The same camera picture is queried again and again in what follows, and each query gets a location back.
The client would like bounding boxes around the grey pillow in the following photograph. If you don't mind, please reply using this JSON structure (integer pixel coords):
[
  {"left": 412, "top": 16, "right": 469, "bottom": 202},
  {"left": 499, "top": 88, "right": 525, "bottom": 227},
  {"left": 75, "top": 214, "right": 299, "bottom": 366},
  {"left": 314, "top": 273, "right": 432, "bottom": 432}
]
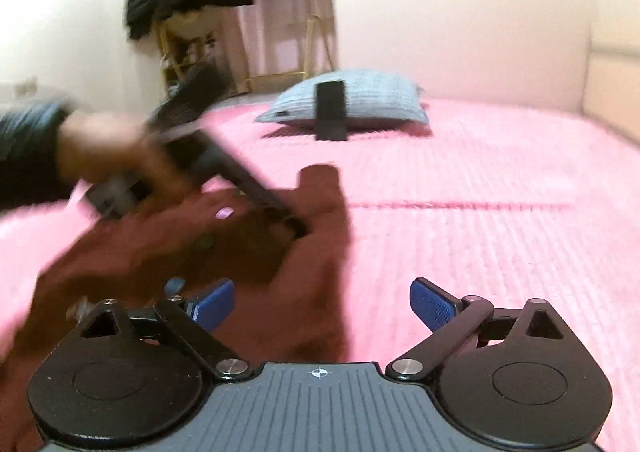
[{"left": 255, "top": 70, "right": 431, "bottom": 130}]

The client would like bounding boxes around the black rectangular device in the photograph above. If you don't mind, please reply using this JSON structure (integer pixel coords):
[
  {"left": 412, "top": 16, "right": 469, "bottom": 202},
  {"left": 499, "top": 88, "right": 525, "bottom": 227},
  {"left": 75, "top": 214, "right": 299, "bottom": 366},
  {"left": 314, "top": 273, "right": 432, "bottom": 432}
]
[{"left": 315, "top": 80, "right": 349, "bottom": 142}]

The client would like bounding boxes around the person's left forearm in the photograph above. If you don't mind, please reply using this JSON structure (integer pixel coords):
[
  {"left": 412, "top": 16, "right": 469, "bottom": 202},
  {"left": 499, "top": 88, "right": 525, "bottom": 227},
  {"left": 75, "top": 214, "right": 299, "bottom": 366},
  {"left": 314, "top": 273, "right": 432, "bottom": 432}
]
[{"left": 0, "top": 101, "right": 72, "bottom": 213}]

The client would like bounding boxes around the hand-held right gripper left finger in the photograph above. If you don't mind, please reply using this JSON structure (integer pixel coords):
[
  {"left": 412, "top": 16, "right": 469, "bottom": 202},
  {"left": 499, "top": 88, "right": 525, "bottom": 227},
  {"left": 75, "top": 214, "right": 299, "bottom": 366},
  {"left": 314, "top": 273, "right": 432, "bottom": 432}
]
[{"left": 75, "top": 279, "right": 251, "bottom": 382}]

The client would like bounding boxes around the beige headboard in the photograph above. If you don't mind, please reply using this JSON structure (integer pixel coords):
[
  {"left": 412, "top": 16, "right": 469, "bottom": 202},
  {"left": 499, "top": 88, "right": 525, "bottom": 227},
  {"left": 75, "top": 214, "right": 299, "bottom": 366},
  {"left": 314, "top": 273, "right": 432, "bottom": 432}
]
[{"left": 581, "top": 40, "right": 640, "bottom": 134}]

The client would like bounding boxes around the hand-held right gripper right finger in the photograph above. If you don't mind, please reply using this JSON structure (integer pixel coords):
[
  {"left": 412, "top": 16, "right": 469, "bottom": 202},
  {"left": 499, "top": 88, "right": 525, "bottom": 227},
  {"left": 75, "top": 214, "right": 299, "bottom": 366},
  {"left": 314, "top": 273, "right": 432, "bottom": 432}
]
[{"left": 387, "top": 277, "right": 574, "bottom": 382}]

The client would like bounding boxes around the maroon garment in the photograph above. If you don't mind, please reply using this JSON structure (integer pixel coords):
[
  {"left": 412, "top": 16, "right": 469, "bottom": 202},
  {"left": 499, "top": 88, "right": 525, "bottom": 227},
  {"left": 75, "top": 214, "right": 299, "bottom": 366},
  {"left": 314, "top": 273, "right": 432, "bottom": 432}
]
[{"left": 0, "top": 163, "right": 353, "bottom": 452}]

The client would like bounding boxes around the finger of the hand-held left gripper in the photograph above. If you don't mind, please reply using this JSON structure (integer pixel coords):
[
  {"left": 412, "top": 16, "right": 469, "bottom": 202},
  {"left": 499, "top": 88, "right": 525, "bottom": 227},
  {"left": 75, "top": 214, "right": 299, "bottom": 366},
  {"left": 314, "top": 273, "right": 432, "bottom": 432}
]
[{"left": 202, "top": 131, "right": 309, "bottom": 239}]

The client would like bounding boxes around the person's left hand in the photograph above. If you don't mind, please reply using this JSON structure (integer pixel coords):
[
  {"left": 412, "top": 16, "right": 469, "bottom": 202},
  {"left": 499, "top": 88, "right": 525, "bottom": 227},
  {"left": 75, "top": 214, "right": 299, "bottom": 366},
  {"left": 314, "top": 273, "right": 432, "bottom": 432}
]
[{"left": 56, "top": 110, "right": 201, "bottom": 205}]

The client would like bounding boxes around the pink ribbed blanket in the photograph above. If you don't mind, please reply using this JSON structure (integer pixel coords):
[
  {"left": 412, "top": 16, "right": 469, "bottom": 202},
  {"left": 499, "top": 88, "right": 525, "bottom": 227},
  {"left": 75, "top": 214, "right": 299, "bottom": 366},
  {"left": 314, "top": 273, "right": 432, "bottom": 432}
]
[{"left": 0, "top": 97, "right": 640, "bottom": 452}]

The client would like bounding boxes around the wooden clothes rack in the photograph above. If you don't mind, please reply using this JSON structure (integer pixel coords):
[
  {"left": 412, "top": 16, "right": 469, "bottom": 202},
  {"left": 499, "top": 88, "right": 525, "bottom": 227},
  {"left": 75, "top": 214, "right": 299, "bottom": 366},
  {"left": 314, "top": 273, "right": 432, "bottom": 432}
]
[{"left": 157, "top": 0, "right": 336, "bottom": 96}]

